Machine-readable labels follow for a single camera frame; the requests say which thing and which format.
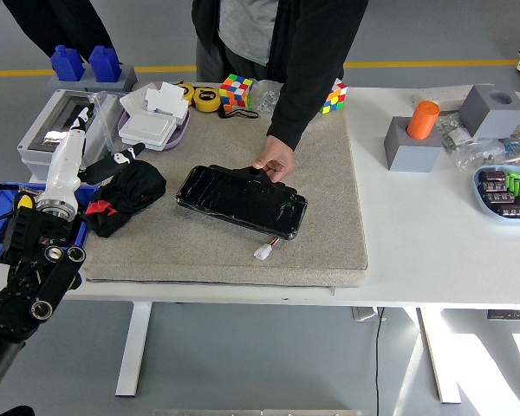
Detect person's left hand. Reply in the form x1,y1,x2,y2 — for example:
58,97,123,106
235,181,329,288
250,134,296,184

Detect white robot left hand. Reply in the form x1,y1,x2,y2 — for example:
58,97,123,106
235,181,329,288
36,102,147,208

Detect black glossy panel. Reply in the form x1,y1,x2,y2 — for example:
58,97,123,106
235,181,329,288
175,163,309,242

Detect black rag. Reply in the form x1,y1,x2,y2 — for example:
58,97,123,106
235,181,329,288
84,159,168,238

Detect clear plastic bag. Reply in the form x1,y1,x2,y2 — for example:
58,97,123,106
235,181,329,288
88,91,127,153

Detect clear bag of screws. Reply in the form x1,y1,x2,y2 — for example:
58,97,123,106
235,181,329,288
246,79,283,114

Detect colourful puzzle cube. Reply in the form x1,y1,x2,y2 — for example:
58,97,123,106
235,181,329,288
318,76,348,116
218,72,255,113

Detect yellow tape measure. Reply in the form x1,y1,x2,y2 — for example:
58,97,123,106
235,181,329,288
192,85,221,113
175,81,196,105

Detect purple tray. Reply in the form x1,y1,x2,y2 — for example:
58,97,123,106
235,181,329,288
117,107,191,152

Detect blue plastic block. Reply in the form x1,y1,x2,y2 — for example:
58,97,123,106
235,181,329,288
50,44,86,82
88,44,122,83

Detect grey block holder base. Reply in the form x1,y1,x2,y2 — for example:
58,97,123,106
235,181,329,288
47,63,139,93

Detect grey-brown mat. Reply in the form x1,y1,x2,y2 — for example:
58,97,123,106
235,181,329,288
78,81,369,288

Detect white cardboard pieces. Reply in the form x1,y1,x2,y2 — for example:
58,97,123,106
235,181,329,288
120,81,190,127

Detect grey block with socket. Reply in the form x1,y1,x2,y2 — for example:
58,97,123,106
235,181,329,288
383,115,444,173

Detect person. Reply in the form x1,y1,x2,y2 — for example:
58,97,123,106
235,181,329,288
191,0,369,151
2,0,116,64

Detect orange cylinder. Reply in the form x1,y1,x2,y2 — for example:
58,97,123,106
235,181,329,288
406,100,441,140

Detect grey under-table box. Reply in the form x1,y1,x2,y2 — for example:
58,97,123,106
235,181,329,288
351,306,387,322

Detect clear bag of metal parts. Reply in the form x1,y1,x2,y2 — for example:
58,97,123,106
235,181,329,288
435,111,478,153
450,138,510,172

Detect white table leg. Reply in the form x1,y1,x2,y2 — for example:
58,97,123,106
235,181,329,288
417,307,463,404
114,302,153,398

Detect light blue bowl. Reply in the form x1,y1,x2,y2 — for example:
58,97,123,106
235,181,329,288
471,164,520,227

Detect grey block with round hole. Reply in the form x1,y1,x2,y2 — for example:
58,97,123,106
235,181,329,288
458,84,520,140

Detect clear bag of blue resistors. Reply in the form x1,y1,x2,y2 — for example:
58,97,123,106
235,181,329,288
497,129,520,164

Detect grey electrical enclosure box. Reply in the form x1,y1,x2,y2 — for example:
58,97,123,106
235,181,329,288
16,88,123,183

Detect black lanyard strap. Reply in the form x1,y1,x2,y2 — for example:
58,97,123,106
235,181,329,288
217,106,260,120

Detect white switch box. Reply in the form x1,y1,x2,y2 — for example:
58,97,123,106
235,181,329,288
119,110,178,152

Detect white wire connector plug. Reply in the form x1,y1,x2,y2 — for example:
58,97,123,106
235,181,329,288
251,237,281,262

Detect black hanging cable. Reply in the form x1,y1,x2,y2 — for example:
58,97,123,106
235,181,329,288
374,307,382,416

